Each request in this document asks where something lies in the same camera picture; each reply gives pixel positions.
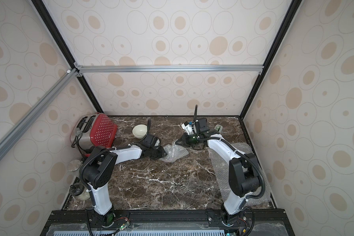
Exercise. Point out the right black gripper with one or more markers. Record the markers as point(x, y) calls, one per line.
point(186, 139)

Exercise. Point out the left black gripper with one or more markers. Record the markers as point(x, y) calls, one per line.
point(162, 153)

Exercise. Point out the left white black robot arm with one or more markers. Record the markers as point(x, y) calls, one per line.
point(99, 165)

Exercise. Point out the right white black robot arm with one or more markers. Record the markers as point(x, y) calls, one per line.
point(245, 178)

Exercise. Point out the plain cream bowl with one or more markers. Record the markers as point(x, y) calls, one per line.
point(140, 131)

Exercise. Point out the white green small device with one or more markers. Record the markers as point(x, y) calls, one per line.
point(218, 128)

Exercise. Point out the red silver toaster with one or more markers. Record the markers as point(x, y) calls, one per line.
point(93, 130)

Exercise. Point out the upper glass jar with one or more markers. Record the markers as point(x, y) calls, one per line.
point(74, 166)

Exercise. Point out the glass jar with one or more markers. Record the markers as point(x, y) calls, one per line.
point(74, 166)
point(79, 191)

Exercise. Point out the lower glass jar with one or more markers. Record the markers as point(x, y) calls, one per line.
point(79, 191)

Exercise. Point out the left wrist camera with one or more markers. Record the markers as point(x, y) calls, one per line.
point(150, 141)

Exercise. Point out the horizontal aluminium frame bar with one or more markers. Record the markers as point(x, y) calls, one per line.
point(169, 68)

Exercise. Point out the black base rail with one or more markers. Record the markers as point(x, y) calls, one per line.
point(257, 222)

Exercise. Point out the diagonal aluminium frame bar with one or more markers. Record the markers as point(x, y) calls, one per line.
point(7, 142)

